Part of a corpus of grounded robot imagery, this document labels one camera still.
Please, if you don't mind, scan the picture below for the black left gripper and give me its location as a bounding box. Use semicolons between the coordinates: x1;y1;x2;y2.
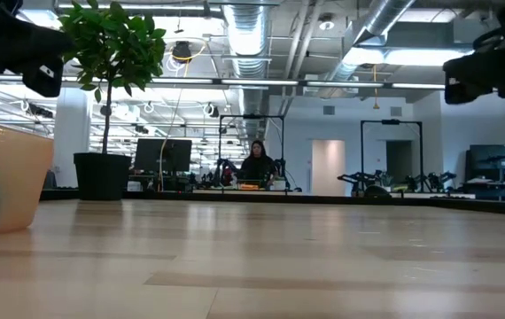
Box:
0;0;76;98

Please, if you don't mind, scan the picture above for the long ceiling light strip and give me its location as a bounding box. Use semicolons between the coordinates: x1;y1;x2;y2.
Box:
305;81;385;89
391;82;447;90
150;77;300;87

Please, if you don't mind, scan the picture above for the green leafy indoor tree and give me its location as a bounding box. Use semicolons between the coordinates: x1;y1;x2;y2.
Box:
56;0;167;155

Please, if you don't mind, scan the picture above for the black monitor on desk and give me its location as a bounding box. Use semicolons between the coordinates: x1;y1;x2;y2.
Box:
464;144;505;185

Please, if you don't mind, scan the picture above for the white building column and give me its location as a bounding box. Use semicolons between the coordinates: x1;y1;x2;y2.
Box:
51;87;92;188

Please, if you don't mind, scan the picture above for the black ceiling device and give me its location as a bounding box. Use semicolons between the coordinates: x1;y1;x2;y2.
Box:
171;40;194;62

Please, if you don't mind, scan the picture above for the black plant pot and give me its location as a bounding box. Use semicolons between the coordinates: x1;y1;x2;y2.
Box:
73;152;133;201

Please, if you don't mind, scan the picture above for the black computer monitor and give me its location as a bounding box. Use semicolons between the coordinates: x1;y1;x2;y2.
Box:
134;138;193;174

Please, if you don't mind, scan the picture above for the pale pink door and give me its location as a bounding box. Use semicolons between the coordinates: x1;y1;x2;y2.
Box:
310;139;346;197

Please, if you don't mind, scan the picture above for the person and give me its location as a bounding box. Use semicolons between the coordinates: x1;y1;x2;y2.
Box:
238;140;280;190

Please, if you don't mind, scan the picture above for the wooden background workbench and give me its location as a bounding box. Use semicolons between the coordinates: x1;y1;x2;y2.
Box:
192;188;305;197

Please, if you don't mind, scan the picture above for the black metal rig frame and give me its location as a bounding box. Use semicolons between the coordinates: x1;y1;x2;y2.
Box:
218;113;285;192
360;118;424;194

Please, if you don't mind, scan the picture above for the silver smooth ceiling duct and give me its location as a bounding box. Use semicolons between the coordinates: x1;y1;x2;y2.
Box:
325;0;417;83

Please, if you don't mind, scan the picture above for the yellow hanging cable pendant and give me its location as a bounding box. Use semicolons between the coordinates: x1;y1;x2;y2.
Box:
371;64;380;111

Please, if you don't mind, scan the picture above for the white hanging cable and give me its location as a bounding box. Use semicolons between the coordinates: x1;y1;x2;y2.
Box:
158;83;183;192

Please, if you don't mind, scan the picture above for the silver corrugated ceiling duct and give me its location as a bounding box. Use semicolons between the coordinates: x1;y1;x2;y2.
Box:
221;0;272;143

